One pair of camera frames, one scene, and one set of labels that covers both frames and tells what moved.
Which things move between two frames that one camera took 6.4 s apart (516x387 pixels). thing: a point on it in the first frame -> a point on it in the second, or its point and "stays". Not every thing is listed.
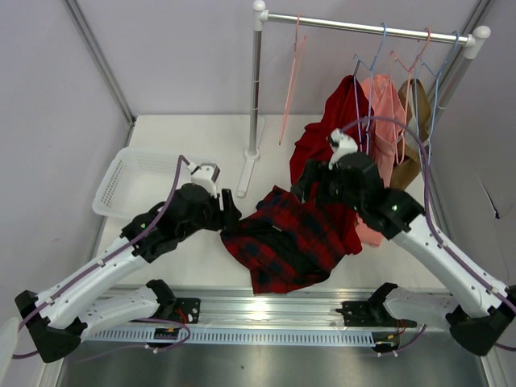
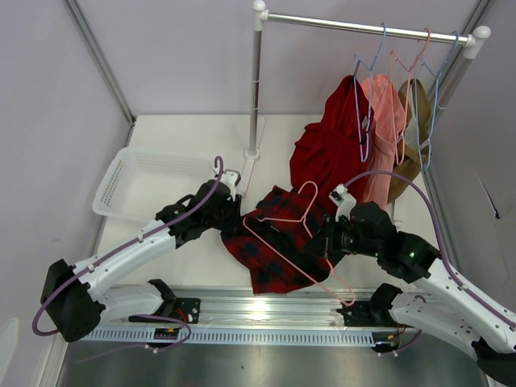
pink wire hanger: [300, 46] -> [314, 240]
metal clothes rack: [472, 40] stays
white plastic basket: [138, 184] stays
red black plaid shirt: [285, 244] stays
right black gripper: [313, 182] -> [328, 235]
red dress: [351, 113] stays
